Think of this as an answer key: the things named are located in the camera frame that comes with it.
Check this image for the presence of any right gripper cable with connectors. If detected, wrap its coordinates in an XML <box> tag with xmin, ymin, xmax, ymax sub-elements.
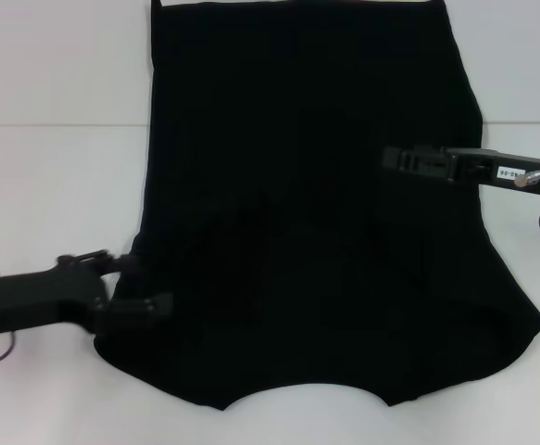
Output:
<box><xmin>514</xmin><ymin>170</ymin><xmax>540</xmax><ymax>247</ymax></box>

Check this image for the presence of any black t-shirt with white print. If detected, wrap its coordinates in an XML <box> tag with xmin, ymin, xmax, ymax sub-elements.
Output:
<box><xmin>92</xmin><ymin>0</ymin><xmax>540</xmax><ymax>412</ymax></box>

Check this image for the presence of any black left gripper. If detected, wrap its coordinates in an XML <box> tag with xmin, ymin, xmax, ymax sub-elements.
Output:
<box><xmin>0</xmin><ymin>249</ymin><xmax>175</xmax><ymax>337</ymax></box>

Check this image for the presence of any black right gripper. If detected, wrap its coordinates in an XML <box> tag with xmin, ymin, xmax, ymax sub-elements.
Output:
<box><xmin>383</xmin><ymin>144</ymin><xmax>540</xmax><ymax>198</ymax></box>

